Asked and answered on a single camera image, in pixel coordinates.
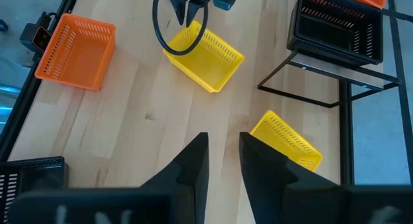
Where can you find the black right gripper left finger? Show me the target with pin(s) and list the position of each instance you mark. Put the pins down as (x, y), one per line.
(190, 191)

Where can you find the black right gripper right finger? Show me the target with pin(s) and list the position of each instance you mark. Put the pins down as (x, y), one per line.
(284, 191)

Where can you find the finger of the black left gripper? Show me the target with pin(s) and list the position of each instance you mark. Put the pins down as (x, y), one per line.
(195, 11)
(180, 3)

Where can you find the yellow slotted plastic basket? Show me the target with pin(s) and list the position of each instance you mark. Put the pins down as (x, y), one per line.
(209, 66)
(290, 143)

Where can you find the black slotted plastic basket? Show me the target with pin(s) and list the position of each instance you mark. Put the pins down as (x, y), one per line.
(335, 33)
(32, 172)
(332, 54)

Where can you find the wooden shelf with black frame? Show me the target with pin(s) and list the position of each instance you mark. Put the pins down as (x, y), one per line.
(338, 70)

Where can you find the small black camera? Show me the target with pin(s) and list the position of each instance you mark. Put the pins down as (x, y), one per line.
(40, 40)

